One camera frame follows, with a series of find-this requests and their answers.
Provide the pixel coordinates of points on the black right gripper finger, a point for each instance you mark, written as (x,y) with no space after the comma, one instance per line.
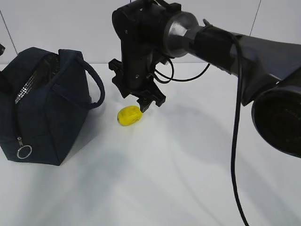
(144,103)

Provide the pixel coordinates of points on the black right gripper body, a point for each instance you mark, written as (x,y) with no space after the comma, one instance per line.
(134,75)

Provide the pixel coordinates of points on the navy blue insulated lunch bag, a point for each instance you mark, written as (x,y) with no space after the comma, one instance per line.
(45,98)

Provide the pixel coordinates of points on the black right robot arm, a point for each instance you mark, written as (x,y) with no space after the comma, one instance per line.
(269,72)

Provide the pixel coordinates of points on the yellow lemon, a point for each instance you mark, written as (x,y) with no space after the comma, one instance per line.
(129,115)

